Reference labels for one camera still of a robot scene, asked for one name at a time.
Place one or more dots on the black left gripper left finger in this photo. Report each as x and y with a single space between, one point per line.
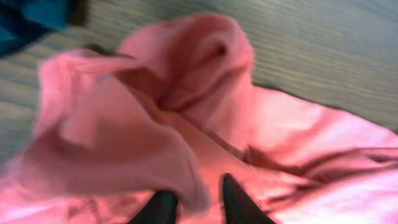
160 209

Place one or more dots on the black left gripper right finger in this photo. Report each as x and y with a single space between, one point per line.
238 206

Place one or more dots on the red t-shirt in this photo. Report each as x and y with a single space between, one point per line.
174 108

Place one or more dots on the folded navy blue garment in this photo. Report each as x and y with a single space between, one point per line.
24 22

